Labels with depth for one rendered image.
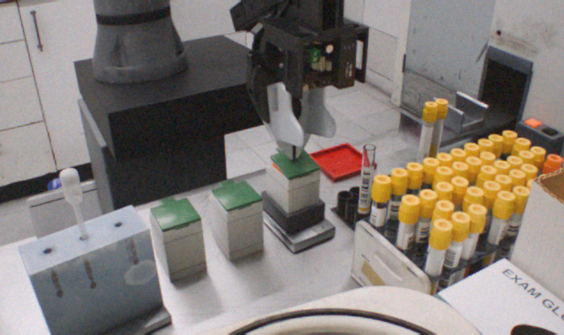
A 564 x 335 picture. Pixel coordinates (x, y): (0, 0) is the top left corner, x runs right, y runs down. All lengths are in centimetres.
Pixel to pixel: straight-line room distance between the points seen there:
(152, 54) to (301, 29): 39
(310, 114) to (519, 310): 26
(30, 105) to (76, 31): 34
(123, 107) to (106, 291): 32
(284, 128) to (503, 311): 25
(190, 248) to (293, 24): 23
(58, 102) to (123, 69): 141
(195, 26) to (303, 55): 249
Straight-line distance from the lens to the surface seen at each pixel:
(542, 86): 77
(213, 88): 74
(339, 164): 70
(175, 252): 51
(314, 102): 51
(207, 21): 294
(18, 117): 219
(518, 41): 79
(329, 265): 54
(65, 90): 218
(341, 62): 45
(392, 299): 35
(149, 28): 80
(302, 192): 54
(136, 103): 72
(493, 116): 80
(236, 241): 53
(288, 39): 43
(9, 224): 228
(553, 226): 44
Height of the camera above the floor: 124
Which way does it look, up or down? 31 degrees down
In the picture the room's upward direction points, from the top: straight up
